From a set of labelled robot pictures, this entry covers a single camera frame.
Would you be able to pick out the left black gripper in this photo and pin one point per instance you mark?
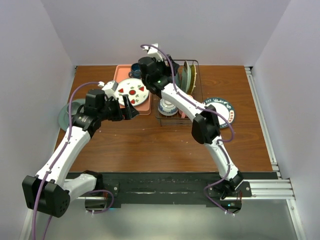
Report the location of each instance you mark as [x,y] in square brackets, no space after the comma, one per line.
[130,112]

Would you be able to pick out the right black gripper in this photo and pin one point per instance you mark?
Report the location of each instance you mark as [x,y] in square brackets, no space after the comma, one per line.
[167,70]

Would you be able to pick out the dark teal plate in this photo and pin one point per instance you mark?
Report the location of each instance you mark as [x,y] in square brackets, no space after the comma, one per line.
[177,75]

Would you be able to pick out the blue white porcelain bowl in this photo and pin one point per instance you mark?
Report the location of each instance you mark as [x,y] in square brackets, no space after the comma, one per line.
[166,108]

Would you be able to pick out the light green flower plate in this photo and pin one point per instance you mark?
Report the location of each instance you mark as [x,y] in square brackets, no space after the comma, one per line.
[186,78]

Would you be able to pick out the yellow woven bamboo plate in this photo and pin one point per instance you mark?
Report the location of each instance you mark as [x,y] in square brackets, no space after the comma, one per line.
[193,79]

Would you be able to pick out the pink ceramic mug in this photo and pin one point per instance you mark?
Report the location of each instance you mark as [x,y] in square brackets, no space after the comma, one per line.
[182,114]

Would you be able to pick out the green rim white plate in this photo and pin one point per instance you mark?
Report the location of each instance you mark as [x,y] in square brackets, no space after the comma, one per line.
[223,107]

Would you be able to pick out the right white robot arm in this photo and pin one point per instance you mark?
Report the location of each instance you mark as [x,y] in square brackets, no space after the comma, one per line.
[205,130]

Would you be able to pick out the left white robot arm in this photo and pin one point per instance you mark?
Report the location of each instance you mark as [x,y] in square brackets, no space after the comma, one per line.
[48,192]

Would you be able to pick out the dark blue mug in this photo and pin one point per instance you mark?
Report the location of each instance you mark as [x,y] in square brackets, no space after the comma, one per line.
[135,71]

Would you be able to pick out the white watermelon pattern plate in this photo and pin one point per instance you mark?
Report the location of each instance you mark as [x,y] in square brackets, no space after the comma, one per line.
[135,89]

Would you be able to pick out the pink plastic tray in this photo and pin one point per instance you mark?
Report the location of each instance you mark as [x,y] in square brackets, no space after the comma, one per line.
[121,73]

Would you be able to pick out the grey green saucer plate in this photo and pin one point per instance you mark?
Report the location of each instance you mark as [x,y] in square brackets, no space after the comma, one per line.
[63,116]

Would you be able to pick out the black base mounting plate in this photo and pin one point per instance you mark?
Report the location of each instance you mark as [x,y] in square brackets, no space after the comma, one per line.
[166,188]

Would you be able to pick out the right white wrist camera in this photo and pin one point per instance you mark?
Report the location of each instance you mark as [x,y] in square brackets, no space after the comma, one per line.
[152,51]

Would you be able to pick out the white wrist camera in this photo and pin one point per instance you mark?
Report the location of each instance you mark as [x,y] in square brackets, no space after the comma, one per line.
[109,88]
[152,51]

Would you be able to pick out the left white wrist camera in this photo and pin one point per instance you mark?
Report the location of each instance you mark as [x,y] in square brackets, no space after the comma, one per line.
[109,88]

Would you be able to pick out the black wire dish rack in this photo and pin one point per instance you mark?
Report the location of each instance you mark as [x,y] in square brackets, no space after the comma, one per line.
[176,120]

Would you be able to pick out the aluminium frame rail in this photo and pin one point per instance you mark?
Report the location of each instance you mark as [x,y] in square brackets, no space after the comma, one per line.
[291,203]

